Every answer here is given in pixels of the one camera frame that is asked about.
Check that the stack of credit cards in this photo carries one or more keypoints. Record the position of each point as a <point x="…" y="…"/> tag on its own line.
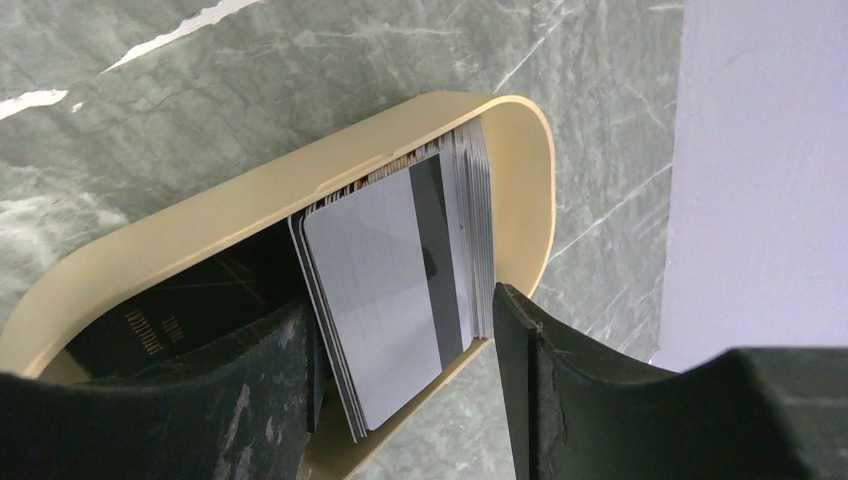
<point x="400" y="269"/>

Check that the beige oval plastic tray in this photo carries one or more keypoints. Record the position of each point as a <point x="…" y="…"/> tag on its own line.
<point x="122" y="264"/>

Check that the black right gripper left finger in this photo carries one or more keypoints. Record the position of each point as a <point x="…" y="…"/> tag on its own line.
<point x="237" y="408"/>

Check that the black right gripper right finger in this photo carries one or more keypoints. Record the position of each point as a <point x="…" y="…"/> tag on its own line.
<point x="577" y="409"/>

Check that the black card in tray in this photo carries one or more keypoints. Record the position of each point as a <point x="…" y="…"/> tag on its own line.
<point x="221" y="294"/>

